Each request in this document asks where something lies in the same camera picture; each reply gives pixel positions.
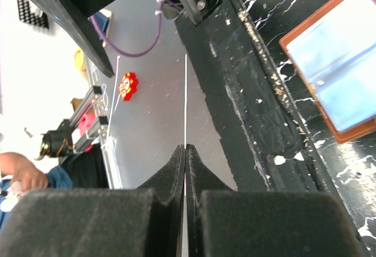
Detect yellow cup on floor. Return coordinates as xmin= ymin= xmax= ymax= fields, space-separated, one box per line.
xmin=73 ymin=48 xmax=86 ymax=72

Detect brown leather card holder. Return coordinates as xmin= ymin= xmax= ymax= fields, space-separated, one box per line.
xmin=279 ymin=0 xmax=375 ymax=143

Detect blue wallet on floor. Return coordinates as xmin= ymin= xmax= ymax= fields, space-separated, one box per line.
xmin=93 ymin=9 xmax=112 ymax=37

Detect white zip tie on floor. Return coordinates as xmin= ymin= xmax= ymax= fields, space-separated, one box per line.
xmin=107 ymin=55 xmax=120 ymax=137

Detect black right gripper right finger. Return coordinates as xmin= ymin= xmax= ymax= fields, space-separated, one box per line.
xmin=185 ymin=145 xmax=367 ymax=256

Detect person's hand in background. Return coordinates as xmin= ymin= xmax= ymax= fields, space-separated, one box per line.
xmin=1 ymin=152 xmax=49 ymax=192

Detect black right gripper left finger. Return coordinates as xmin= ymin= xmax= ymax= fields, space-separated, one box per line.
xmin=1 ymin=146 xmax=185 ymax=256

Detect red toy on floor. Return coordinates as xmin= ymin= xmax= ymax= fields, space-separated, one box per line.
xmin=118 ymin=72 xmax=139 ymax=101

